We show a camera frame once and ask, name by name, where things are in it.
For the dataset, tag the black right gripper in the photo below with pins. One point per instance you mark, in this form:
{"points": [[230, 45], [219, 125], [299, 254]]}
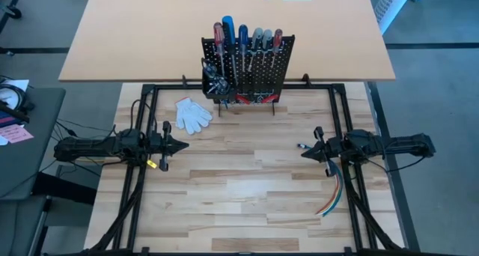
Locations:
{"points": [[337, 148]]}

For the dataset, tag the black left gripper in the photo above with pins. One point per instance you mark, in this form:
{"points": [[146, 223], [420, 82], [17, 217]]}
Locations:
{"points": [[157, 147]]}

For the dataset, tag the large blue black screwdriver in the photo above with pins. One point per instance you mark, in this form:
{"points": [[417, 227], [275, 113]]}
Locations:
{"points": [[228, 29]]}

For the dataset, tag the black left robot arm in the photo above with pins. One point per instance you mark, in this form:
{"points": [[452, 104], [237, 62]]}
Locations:
{"points": [[86, 148]]}

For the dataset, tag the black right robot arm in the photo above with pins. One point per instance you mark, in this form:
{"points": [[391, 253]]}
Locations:
{"points": [[404, 145]]}

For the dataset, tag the white knit glove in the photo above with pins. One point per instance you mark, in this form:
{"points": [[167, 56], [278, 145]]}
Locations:
{"points": [[192, 115]]}

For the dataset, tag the black pegboard bin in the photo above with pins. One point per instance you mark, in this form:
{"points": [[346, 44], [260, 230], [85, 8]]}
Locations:
{"points": [[217, 97]]}

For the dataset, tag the shiny metal tool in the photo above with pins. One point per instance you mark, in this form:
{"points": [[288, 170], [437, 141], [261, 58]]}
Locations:
{"points": [[219, 84], [209, 68]]}

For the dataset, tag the black metal pegboard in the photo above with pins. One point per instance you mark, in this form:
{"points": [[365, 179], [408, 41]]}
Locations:
{"points": [[262, 67]]}

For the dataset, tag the tan wooden desk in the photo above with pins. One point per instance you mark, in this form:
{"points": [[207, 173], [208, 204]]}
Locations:
{"points": [[131, 31]]}

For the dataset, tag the grey side table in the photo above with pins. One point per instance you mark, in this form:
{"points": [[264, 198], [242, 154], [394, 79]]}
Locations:
{"points": [[33, 173]]}

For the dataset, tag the grey metal table leg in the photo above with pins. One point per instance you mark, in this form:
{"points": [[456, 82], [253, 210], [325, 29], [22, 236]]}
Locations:
{"points": [[39, 226]]}

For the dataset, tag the pink paper note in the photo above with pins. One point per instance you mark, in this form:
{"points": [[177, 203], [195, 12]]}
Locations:
{"points": [[16, 133]]}

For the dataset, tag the white paper sheet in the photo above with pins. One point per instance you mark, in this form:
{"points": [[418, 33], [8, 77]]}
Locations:
{"points": [[18, 84]]}

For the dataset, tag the white perforated case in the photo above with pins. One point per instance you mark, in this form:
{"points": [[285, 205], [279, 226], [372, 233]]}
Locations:
{"points": [[393, 1]]}

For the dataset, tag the black chair caster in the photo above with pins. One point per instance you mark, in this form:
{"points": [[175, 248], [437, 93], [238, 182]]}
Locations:
{"points": [[15, 12]]}

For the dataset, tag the black aluminium rig frame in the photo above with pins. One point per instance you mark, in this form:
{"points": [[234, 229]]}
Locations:
{"points": [[172, 87]]}

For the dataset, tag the black frame clamp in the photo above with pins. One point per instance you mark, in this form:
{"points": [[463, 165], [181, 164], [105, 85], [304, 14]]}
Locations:
{"points": [[307, 80], [184, 81]]}

